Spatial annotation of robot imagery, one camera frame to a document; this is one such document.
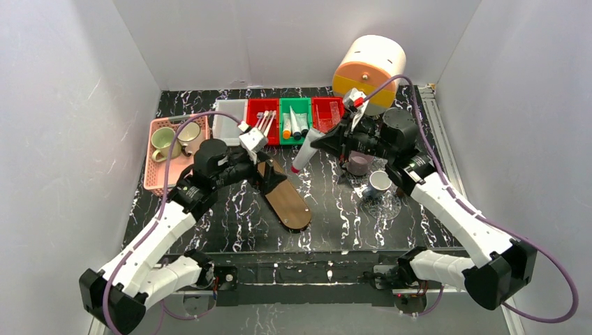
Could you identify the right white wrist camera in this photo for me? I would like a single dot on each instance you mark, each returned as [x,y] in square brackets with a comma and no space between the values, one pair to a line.
[355,104]

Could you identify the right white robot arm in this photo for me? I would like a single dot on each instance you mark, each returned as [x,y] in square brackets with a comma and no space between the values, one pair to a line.
[497,265]

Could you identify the aluminium side rail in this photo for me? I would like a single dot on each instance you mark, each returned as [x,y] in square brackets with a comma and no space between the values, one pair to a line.
[433,118]

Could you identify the brown oval wooden tray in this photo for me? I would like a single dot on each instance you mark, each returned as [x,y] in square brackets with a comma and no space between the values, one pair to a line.
[289,206]

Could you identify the white plastic bin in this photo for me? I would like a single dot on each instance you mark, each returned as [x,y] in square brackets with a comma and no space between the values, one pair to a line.
[224,128]

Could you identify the black cap toothpaste tube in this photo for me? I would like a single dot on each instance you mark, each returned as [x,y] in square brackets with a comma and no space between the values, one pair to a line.
[303,124]

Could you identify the cream ceramic mug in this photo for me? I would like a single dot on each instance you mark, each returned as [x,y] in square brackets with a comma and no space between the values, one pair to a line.
[190,138]

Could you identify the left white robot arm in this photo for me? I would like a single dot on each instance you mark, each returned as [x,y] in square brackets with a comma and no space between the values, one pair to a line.
[120,293]

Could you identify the orange cap toothpaste tube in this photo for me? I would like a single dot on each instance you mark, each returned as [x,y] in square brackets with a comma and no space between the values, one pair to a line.
[286,127]

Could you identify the green ceramic mug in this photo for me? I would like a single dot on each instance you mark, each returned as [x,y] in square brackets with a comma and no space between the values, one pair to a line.
[165,145]

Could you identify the red holder bin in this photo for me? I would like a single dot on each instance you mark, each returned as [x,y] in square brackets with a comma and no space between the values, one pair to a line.
[317,100]

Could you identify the purple ceramic mug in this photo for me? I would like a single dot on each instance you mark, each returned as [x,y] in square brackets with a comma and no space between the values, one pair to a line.
[359,164]

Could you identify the red cap toothpaste tube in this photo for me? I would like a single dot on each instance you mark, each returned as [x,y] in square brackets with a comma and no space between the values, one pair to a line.
[306,151]

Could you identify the round drawer cabinet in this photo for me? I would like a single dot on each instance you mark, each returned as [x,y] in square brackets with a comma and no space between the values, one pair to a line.
[370,61]

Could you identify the clear oval acrylic tray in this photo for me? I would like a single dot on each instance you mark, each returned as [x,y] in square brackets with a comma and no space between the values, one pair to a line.
[380,204]

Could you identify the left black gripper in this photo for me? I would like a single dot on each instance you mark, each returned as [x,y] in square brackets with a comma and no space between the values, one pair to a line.
[252,165]

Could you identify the black front base bar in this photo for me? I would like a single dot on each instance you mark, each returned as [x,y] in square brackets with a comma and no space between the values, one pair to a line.
[321,277]

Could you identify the white toothbrush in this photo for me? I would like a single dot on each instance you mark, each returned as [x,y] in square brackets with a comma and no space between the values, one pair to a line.
[265,118]
[272,115]
[262,120]

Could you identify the clear acrylic holder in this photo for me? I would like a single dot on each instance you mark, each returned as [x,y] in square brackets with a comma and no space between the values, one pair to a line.
[327,115]

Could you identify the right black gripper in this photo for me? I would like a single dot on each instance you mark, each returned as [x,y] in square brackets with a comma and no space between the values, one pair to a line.
[345,140]

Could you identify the green toothpaste bin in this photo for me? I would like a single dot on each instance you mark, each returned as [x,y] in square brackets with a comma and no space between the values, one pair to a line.
[300,105]

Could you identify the white blue-handled mug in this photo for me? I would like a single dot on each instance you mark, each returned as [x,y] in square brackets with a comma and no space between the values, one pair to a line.
[378,183]

